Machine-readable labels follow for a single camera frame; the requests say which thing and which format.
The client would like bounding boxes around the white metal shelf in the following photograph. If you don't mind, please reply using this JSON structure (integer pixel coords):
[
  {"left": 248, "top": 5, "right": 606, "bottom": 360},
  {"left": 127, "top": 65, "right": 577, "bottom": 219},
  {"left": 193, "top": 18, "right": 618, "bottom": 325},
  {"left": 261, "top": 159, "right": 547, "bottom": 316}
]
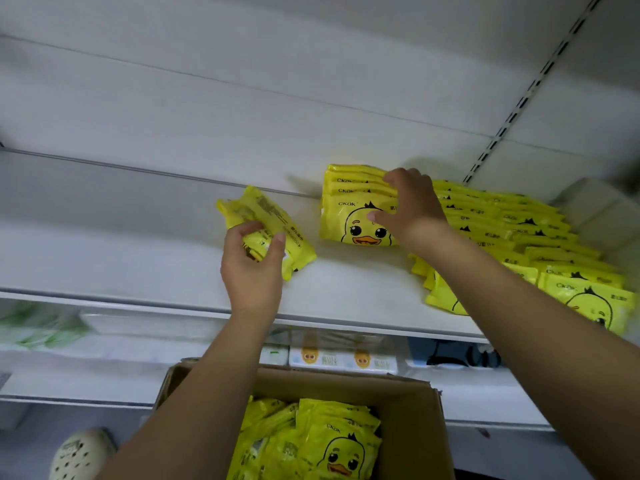
[{"left": 0, "top": 0, "right": 640, "bottom": 431}]

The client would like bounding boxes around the person's left hand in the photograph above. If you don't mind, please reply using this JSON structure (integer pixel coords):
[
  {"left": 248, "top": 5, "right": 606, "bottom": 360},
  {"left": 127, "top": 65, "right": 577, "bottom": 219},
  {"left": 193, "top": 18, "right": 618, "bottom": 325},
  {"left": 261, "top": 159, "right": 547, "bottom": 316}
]
[{"left": 220, "top": 221, "right": 288, "bottom": 326}]

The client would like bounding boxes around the white duck tissue pack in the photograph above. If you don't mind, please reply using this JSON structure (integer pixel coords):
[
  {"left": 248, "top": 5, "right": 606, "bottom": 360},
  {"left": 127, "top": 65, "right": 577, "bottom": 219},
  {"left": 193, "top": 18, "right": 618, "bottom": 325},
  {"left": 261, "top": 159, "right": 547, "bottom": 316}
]
[{"left": 260, "top": 339, "right": 401, "bottom": 376}]

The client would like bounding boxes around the person's left cream clog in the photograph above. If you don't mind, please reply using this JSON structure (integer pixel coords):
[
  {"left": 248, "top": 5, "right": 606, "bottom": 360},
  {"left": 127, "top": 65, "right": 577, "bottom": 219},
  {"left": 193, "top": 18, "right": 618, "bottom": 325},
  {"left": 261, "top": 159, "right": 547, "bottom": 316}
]
[{"left": 48, "top": 427, "right": 119, "bottom": 480}]

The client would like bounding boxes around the brown cardboard box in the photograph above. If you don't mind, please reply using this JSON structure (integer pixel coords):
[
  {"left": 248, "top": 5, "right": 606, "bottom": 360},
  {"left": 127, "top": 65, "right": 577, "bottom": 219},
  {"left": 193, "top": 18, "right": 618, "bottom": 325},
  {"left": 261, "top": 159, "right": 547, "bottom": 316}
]
[{"left": 150, "top": 359, "right": 456, "bottom": 480}]

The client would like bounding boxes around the person's right hand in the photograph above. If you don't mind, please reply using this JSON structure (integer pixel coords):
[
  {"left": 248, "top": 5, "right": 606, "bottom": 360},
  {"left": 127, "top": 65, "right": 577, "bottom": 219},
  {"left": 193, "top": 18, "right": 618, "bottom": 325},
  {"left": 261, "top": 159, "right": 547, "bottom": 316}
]
[{"left": 365, "top": 167, "right": 451, "bottom": 251}]

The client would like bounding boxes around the green white tissue pack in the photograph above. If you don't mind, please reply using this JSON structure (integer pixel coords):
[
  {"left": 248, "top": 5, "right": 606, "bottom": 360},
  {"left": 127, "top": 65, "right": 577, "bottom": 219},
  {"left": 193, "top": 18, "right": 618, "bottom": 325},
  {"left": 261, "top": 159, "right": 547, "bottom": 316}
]
[{"left": 0, "top": 299, "right": 86, "bottom": 351}]

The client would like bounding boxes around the person's left forearm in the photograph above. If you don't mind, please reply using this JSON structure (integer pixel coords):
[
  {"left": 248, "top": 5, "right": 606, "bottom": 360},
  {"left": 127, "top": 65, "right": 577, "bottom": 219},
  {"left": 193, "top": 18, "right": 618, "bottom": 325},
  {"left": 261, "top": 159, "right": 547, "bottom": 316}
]
[{"left": 95, "top": 313, "right": 276, "bottom": 480}]

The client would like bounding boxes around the person's right forearm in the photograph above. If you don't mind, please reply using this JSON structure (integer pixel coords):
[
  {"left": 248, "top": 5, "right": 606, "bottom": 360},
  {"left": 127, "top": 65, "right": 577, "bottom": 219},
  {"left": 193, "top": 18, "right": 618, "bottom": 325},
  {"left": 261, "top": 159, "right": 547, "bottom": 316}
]
[{"left": 412, "top": 219, "right": 640, "bottom": 480}]

